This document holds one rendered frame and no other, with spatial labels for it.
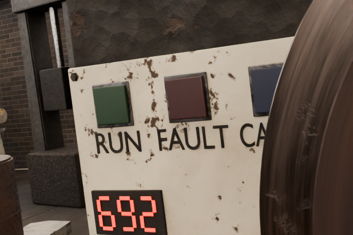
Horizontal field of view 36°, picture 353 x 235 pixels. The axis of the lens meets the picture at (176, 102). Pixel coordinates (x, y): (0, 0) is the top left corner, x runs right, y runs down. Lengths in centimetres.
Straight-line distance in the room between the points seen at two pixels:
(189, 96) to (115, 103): 8
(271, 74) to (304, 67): 14
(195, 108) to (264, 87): 7
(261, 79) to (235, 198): 11
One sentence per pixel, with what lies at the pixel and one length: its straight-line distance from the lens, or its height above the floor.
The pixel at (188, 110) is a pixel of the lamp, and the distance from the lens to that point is 47.
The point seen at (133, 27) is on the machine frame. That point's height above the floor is 127.
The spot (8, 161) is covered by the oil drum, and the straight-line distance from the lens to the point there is 307.
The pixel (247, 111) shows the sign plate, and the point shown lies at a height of 118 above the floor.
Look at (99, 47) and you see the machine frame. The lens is 55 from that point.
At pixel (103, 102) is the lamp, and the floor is 120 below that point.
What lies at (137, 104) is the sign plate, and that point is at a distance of 51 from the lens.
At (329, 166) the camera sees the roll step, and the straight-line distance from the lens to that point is 29.
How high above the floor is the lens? 122
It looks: 3 degrees down
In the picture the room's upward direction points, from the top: 7 degrees counter-clockwise
